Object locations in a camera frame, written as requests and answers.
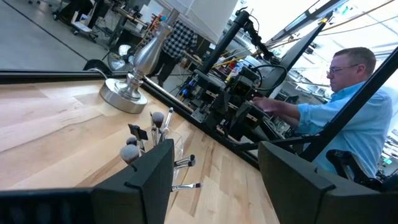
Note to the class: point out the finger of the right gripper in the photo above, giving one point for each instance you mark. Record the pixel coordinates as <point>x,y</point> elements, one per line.
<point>245,119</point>
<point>221,104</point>

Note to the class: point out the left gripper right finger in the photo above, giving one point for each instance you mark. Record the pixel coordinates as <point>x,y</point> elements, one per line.
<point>295,193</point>

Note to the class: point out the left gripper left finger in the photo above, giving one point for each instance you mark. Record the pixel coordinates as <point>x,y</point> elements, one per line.
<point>146,186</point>

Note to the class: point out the thick black makeup brush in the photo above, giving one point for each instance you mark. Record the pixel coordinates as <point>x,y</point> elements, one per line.
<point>157,119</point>
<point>129,154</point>

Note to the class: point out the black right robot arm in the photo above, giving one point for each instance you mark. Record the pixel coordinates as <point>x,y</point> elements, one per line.
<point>214,90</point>

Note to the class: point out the blue white wipes canister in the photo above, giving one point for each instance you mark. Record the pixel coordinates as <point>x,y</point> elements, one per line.
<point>234,70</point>

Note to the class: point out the person's hand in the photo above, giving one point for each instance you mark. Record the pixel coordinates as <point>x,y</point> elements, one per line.
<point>267,104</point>

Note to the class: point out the black pole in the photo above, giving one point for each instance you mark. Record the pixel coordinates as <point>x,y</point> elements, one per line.
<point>224,42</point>

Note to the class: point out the clear acrylic organizer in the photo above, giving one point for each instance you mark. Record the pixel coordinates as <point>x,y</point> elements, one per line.
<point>178,146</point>

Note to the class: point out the dark grey monitor back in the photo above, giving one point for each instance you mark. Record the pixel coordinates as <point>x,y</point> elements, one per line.
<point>292,53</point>

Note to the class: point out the black office chair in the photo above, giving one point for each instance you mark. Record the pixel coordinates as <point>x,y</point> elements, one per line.
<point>351,169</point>

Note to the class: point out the person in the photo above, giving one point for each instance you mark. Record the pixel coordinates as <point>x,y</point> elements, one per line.
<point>175,46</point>
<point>351,118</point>

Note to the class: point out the table lamp white shade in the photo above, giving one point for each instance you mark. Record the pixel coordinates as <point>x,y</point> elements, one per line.
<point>136,71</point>

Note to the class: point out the person's eyeglasses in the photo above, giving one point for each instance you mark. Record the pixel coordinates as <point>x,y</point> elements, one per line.
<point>337,69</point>

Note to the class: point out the chrome round object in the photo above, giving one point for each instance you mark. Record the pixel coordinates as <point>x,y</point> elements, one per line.
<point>121,57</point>

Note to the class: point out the background equipment cart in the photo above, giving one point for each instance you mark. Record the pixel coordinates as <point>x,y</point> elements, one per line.
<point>77,18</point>

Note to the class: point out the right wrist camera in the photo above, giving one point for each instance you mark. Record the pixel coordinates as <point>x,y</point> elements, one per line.
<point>245,76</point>

